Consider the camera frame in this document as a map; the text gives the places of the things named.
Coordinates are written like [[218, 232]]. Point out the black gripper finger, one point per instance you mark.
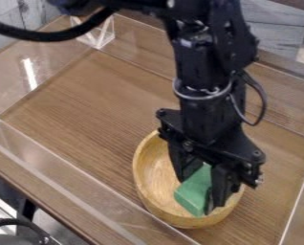
[[222, 186], [186, 163]]

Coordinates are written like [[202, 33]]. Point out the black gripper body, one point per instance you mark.
[[206, 126]]

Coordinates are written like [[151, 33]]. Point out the green rectangular block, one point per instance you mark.
[[193, 193]]

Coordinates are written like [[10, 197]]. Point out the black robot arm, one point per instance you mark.
[[213, 43]]

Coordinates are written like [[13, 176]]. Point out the brown wooden bowl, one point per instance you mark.
[[157, 183]]

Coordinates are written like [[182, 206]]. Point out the clear acrylic corner bracket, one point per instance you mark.
[[101, 36]]

